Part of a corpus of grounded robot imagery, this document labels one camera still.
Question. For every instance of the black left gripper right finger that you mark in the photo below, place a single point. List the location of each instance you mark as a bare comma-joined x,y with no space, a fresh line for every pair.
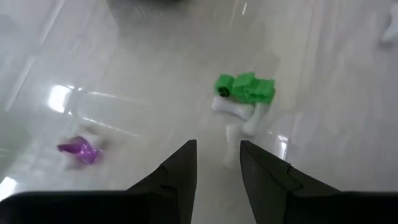
273,193

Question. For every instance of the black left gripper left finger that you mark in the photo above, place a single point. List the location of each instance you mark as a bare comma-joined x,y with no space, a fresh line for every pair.
174,193

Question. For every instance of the white plastic bone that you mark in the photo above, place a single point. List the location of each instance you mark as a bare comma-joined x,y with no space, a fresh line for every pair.
254,123
231,109

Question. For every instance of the purple translucent witch hat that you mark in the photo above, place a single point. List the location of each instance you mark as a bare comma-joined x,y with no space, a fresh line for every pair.
82,151

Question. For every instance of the green plastic Halloween toy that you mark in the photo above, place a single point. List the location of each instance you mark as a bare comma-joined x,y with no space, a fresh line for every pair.
248,88

